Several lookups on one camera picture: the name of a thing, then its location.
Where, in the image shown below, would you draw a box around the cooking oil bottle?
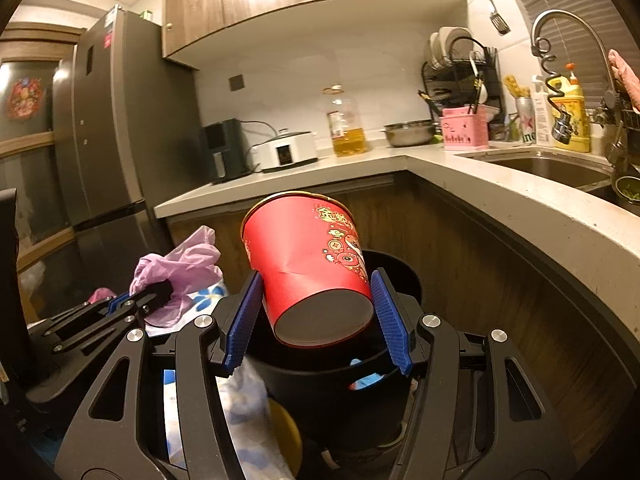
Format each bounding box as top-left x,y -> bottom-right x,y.
322,85 -> 369,157

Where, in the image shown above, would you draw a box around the grey refrigerator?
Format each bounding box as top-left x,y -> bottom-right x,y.
52,4 -> 201,281

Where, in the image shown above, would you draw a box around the purple plastic bag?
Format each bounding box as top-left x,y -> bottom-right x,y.
130,226 -> 224,328

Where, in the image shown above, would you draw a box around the black air fryer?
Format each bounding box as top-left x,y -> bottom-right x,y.
200,119 -> 253,184

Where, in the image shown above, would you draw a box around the silver drink can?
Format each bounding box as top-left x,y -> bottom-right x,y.
515,97 -> 538,145

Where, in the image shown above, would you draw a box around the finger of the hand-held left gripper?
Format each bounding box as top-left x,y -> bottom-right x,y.
42,296 -> 133,341
50,281 -> 174,356

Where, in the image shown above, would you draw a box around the blue floral tablecloth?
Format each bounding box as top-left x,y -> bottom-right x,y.
145,280 -> 296,480

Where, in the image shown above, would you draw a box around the grey power cable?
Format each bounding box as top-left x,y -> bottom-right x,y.
242,120 -> 281,151

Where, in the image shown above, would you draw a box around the small steel bowl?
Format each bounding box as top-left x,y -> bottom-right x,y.
614,176 -> 640,208

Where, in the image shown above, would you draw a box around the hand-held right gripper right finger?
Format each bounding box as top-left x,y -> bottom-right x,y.
370,267 -> 576,480

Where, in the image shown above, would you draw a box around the yellow round object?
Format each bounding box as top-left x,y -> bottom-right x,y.
267,397 -> 304,478

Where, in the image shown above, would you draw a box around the red door decoration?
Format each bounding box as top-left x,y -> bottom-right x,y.
6,77 -> 43,121

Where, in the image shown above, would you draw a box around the black dish rack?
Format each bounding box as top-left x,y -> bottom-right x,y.
420,27 -> 503,126

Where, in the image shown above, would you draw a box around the red paper cup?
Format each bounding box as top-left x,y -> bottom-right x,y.
241,191 -> 375,348

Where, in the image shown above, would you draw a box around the wooden glass door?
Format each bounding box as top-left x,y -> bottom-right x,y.
0,27 -> 83,341

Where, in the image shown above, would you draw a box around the white pump bottle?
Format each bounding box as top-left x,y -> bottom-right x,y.
531,76 -> 556,147

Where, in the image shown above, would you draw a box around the pink plastic basket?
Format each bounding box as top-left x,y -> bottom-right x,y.
440,107 -> 489,152

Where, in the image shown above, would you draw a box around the hanging slotted spatula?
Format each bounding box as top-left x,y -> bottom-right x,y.
472,0 -> 512,36

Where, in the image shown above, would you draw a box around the steel kitchen faucet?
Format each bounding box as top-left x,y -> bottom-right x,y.
531,10 -> 632,176

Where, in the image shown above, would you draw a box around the white electric cooker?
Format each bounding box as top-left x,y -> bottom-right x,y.
250,130 -> 319,172

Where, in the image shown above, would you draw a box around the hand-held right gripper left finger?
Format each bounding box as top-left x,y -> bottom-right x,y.
54,271 -> 264,480

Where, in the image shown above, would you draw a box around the yellow scrubber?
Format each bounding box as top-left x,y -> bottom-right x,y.
502,75 -> 531,98

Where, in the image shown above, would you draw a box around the steel basin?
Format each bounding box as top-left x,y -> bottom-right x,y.
382,120 -> 443,148

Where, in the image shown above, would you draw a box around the black trash bin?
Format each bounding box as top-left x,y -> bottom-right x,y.
245,250 -> 431,466

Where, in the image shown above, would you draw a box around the steel sink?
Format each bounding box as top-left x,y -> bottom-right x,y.
470,147 -> 640,206

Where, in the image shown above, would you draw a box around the pink cloth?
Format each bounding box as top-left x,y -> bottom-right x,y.
607,49 -> 640,113

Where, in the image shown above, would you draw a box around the yellow detergent bottle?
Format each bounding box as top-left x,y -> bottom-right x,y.
550,62 -> 592,153

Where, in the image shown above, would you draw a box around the wooden lower cabinets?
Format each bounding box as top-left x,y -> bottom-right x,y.
167,170 -> 640,461

